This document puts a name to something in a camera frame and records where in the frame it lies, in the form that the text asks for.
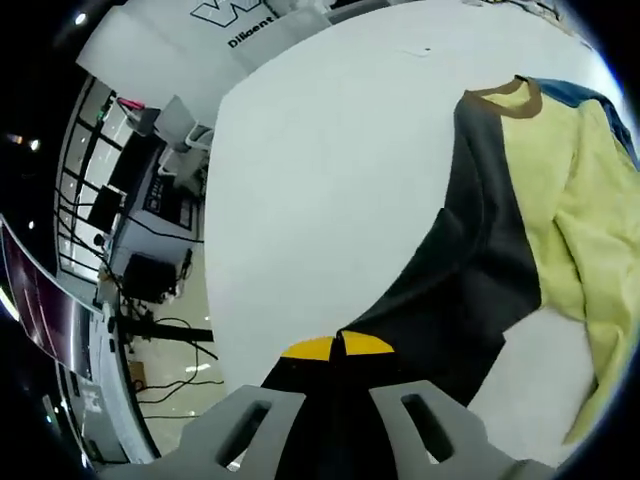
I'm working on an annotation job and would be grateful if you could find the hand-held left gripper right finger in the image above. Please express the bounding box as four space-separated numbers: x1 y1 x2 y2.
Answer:
335 329 489 480

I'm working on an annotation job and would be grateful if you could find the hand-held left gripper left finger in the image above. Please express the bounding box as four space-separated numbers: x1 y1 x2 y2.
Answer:
179 336 336 480

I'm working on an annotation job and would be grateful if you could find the yellow grey blue garment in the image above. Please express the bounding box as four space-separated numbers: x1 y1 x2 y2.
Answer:
339 74 640 446

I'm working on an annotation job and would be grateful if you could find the black box under desk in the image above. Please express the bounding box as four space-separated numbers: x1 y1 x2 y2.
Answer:
122 252 181 301

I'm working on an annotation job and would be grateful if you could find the white cabinet with black panels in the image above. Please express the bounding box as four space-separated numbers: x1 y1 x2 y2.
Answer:
112 144 206 251

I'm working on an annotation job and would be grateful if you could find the black desktop monitor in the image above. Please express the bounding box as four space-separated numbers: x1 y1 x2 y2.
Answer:
88 184 126 229

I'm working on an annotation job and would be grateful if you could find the white office chair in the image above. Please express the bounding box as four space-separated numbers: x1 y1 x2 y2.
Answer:
157 94 214 176

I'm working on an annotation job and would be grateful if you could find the grey hanging bag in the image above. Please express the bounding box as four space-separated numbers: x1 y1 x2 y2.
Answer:
117 95 159 137

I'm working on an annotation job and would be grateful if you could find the black floor cable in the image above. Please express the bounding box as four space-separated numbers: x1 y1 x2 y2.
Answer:
129 314 226 406

